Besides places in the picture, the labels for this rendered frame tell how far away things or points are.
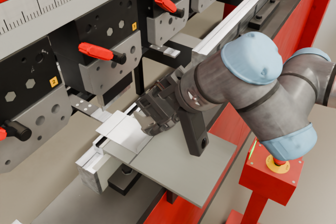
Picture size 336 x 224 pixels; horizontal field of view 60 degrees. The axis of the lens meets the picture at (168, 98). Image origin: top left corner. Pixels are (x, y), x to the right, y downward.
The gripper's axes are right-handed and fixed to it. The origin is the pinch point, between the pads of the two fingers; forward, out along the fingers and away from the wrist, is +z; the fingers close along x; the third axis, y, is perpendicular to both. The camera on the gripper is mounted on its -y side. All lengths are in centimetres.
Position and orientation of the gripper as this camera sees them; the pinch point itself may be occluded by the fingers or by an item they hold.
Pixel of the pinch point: (147, 128)
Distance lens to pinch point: 66.8
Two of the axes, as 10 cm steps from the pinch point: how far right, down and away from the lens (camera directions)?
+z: -5.4, 3.3, 7.8
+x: -5.4, 5.7, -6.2
